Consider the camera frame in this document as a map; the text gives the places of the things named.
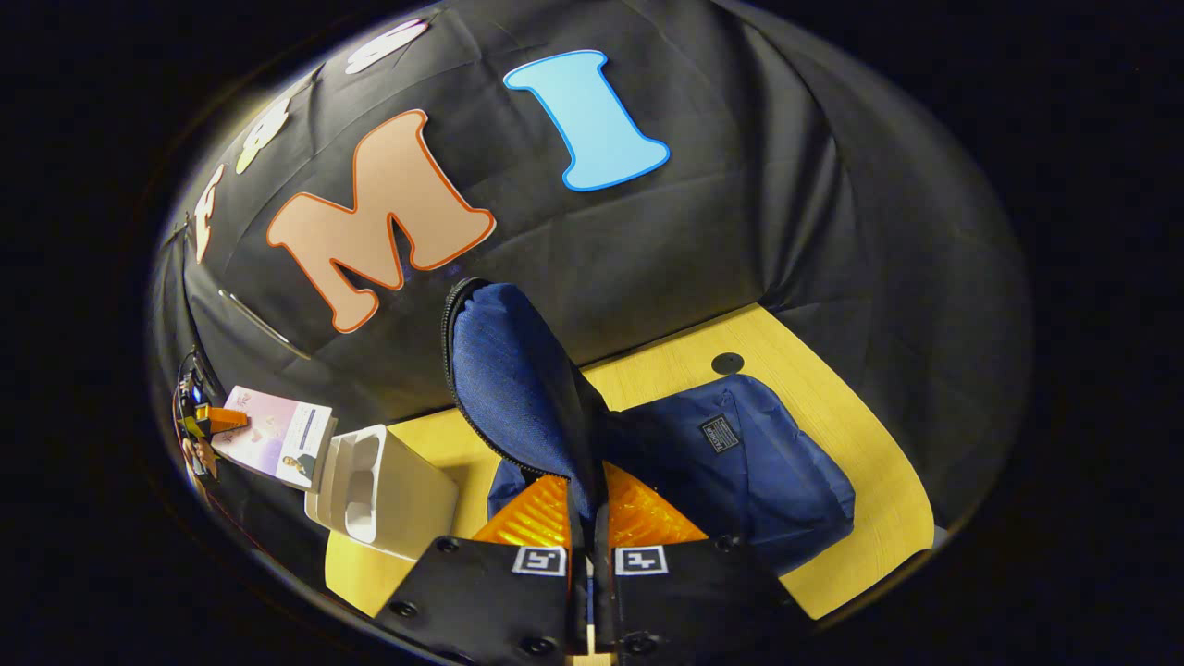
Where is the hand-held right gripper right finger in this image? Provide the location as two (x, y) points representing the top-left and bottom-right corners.
(592, 461), (808, 662)

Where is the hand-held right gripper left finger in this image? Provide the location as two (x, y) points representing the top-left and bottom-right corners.
(375, 474), (591, 662)

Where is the pink cover book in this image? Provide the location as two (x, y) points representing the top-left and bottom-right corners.
(211, 386), (336, 491)

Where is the white bookshelf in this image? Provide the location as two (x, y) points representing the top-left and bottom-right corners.
(303, 424), (461, 561)

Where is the blue schoolbag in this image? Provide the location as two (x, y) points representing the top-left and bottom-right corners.
(442, 277), (857, 579)

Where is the black backdrop cloth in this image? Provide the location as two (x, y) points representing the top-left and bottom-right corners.
(148, 0), (1032, 593)

